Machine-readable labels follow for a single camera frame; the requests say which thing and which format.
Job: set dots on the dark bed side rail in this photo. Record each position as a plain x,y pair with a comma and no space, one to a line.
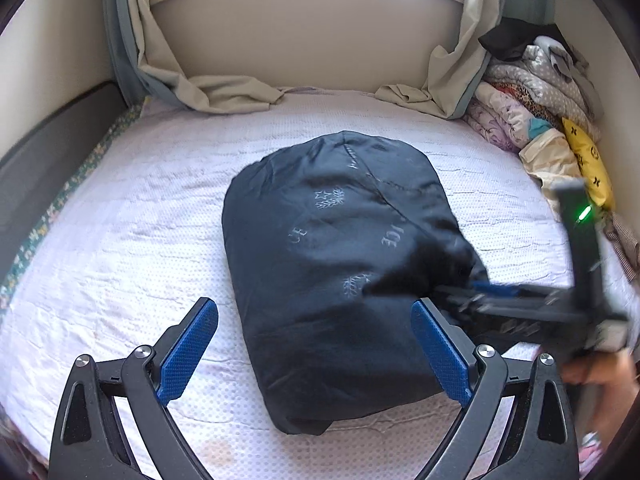
35,170

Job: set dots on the brown checked cloth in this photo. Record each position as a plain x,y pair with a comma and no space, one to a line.
625,244

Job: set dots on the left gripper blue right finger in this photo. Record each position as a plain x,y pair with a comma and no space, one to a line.
448,350

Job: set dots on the pink patterned pajama clothing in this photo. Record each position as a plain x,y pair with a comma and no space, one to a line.
589,453

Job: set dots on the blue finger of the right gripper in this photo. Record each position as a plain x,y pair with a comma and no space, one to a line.
495,289

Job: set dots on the yellow patterned pillow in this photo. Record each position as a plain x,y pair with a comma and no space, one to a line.
591,165

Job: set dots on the white textured bed sheet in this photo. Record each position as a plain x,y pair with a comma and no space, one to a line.
141,240

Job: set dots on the beige curtain right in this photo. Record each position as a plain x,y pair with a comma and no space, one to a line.
453,74

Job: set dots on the purple floral folded quilt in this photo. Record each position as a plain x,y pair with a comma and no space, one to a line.
501,120

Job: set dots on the floral mattress edge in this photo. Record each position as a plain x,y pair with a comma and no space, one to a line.
26,252

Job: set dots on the black garment on pile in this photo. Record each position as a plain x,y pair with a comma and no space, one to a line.
508,41

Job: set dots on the grey polka dot blanket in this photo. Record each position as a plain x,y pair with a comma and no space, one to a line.
554,81

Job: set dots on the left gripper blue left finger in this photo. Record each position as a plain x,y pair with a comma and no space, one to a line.
180,349

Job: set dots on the dark navy padded jacket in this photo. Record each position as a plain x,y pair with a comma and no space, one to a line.
329,243

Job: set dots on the person's right hand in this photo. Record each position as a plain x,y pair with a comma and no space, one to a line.
615,373

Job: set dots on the cream striped towel blanket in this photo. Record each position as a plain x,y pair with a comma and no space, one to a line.
549,160

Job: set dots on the leopard print cloth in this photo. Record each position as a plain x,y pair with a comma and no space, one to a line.
522,95

